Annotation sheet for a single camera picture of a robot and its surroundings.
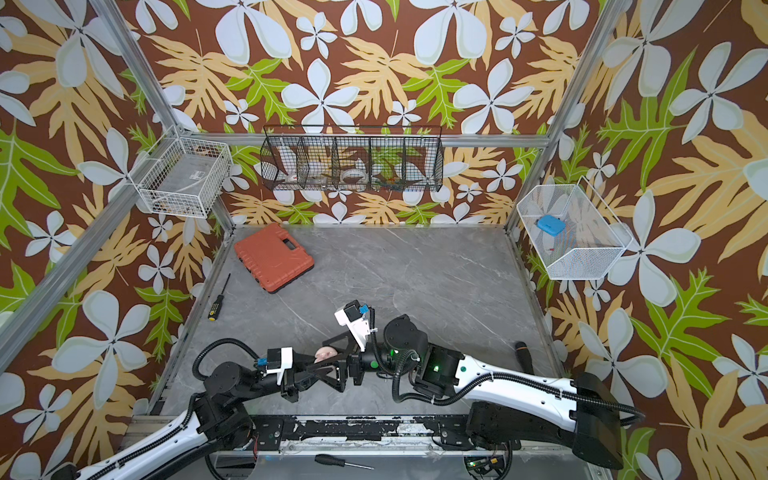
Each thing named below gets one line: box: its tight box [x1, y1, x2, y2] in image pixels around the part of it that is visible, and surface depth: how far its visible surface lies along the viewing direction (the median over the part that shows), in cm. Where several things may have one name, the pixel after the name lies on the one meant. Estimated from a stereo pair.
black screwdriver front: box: [314, 454, 375, 471], surface depth 72 cm
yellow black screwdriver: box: [208, 273, 231, 322], surface depth 97 cm
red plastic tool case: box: [234, 224, 315, 294], surface depth 107 cm
